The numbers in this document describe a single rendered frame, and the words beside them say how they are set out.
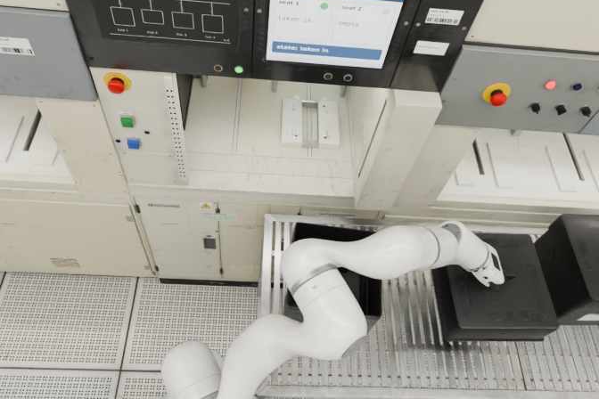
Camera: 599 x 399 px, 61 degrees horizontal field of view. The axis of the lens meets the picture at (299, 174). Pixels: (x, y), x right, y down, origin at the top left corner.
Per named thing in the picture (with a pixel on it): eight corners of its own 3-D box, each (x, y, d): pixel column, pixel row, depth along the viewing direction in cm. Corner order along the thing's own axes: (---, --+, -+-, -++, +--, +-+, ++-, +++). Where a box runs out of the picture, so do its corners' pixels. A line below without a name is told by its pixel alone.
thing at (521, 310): (444, 341, 140) (461, 327, 129) (426, 245, 156) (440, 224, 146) (544, 341, 143) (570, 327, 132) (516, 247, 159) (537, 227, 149)
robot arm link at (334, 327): (195, 382, 119) (225, 451, 112) (155, 394, 109) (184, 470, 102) (344, 258, 100) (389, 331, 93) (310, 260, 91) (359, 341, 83)
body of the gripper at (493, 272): (493, 271, 124) (509, 283, 131) (483, 233, 129) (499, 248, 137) (464, 279, 128) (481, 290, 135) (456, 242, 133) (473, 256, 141)
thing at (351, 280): (290, 244, 172) (294, 220, 158) (370, 255, 173) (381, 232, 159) (281, 324, 157) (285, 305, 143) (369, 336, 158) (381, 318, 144)
